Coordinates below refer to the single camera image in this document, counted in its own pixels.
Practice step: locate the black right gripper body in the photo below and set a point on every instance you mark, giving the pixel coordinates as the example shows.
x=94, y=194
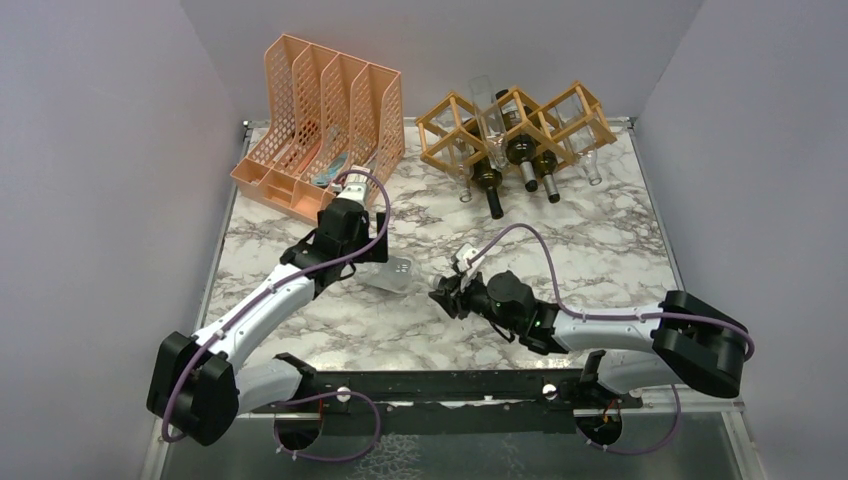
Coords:
x=475, y=296

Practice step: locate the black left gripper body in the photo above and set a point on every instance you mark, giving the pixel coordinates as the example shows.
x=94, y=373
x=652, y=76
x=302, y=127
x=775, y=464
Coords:
x=363, y=239

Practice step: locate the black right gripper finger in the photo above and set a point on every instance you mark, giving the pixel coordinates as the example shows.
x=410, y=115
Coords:
x=448, y=298
x=462, y=276

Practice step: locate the clear round bottle silver cap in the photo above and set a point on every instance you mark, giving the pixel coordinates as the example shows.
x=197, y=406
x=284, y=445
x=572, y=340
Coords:
x=398, y=275

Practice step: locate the green wine bottle dark neck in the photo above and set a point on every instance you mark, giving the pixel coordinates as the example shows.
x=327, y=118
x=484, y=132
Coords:
x=488, y=179

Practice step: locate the wooden wine rack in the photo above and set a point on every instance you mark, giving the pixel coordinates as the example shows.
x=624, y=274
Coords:
x=540, y=120

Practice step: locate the green wine bottle silver foil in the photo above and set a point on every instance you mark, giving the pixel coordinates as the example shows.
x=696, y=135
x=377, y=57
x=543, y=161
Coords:
x=521, y=149

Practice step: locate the clear square glass bottle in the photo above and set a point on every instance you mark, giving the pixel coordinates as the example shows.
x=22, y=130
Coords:
x=582, y=141

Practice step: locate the clear glass bottle front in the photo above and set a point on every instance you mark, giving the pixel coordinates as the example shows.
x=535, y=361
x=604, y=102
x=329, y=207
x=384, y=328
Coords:
x=453, y=155

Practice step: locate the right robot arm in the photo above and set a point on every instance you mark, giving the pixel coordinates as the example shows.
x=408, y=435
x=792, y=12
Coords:
x=680, y=340

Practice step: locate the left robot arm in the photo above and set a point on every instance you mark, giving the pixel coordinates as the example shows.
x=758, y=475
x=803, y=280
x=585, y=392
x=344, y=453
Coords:
x=200, y=382

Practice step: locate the white stapler box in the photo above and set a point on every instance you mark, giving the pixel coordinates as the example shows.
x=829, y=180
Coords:
x=358, y=174

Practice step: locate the orange plastic file organizer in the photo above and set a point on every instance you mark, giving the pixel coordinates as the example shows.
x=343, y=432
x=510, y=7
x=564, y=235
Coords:
x=324, y=105

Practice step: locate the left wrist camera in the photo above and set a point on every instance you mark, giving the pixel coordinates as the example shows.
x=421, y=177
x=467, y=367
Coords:
x=357, y=192

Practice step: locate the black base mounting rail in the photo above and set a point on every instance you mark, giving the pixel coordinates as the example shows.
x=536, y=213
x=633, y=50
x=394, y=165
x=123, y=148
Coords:
x=445, y=402

